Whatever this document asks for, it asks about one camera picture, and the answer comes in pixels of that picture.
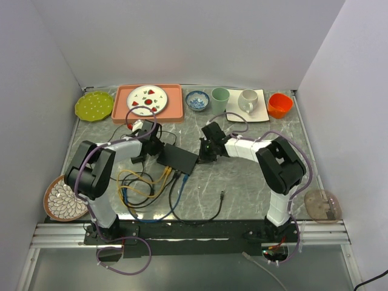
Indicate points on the white ceramic mug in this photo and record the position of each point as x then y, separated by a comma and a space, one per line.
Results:
248, 100

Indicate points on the blue white patterned bowl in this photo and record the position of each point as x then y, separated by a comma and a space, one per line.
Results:
197, 100

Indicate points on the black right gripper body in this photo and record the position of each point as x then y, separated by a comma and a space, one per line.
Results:
211, 143

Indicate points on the white square plate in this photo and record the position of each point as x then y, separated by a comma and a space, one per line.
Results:
260, 114

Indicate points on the black network switch box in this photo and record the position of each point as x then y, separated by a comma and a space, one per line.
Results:
178, 159

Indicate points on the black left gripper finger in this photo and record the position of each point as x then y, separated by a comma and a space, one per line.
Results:
144, 155
157, 148

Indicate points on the orange plastic bowl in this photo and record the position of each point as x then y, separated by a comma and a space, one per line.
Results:
279, 105

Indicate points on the green dotted plate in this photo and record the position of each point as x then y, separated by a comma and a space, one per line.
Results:
94, 106

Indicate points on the transparent brown oval dish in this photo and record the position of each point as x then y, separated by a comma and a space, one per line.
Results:
322, 206

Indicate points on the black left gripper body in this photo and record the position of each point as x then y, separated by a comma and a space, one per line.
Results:
155, 139

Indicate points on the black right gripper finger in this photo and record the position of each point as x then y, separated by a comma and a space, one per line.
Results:
203, 156
211, 153

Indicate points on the pink plastic tray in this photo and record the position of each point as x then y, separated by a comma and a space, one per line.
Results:
173, 113

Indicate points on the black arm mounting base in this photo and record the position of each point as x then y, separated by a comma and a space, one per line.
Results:
170, 237

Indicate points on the black power adapter brick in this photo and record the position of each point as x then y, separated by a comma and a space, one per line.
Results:
138, 159

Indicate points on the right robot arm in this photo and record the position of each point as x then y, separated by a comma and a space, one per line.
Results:
280, 165

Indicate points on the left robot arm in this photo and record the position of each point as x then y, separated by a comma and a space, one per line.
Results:
89, 172

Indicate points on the brown petal pattern plate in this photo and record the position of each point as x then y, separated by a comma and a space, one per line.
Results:
61, 204

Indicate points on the white watermelon pattern plate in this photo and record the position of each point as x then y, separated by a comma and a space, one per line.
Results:
144, 100

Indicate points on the pale green cup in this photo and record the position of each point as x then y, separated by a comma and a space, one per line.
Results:
219, 99

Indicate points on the aluminium frame rail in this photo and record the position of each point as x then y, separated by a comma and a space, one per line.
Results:
55, 236

